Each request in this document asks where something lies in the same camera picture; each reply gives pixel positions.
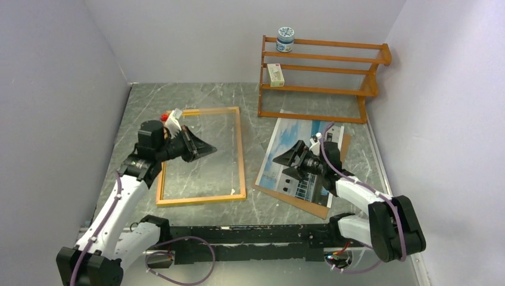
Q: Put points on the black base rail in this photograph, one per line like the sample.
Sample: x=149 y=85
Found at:
x=310 y=242

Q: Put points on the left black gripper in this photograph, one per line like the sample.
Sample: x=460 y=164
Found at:
x=199 y=148

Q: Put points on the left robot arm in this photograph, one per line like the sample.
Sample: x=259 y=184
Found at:
x=104 y=252

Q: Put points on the blue white jar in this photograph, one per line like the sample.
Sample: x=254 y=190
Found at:
x=285 y=39

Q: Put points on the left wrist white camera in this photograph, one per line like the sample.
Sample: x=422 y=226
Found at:
x=171 y=121

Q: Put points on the small white green box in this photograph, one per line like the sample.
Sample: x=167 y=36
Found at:
x=276 y=78

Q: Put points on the yellow wooden photo frame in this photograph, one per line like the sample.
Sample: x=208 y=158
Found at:
x=242 y=195

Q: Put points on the orange wooden shelf rack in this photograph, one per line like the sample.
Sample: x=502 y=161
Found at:
x=324 y=80

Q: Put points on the wrist white camera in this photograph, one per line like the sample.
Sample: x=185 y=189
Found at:
x=171 y=121
x=315 y=143

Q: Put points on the brown cardboard backing board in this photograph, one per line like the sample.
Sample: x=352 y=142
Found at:
x=313 y=194

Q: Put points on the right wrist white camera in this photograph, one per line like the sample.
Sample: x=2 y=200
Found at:
x=315 y=143

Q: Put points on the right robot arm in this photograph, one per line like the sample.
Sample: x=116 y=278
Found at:
x=391 y=227

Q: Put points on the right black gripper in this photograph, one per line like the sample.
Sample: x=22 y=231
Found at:
x=301 y=150

